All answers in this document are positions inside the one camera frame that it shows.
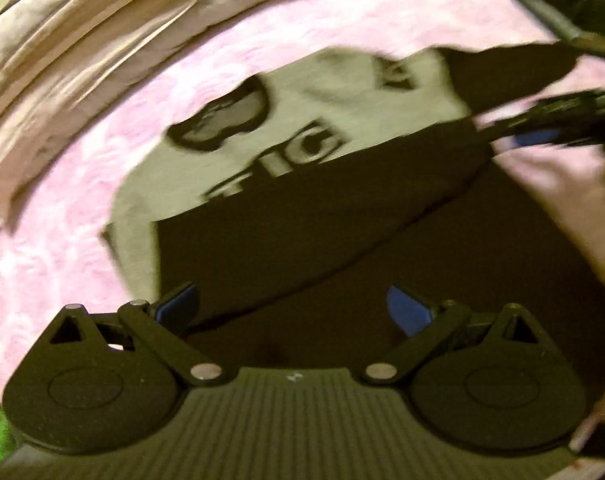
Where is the black and grey sweater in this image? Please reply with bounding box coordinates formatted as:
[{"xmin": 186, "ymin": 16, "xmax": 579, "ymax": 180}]
[{"xmin": 104, "ymin": 44, "xmax": 605, "ymax": 399}]

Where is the pink rose blanket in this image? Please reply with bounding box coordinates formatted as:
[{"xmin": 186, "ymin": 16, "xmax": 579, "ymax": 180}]
[{"xmin": 0, "ymin": 0, "xmax": 605, "ymax": 456}]

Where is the pink ruffled pillow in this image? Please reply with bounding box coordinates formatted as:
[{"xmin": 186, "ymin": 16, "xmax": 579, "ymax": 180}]
[{"xmin": 0, "ymin": 0, "xmax": 267, "ymax": 226}]

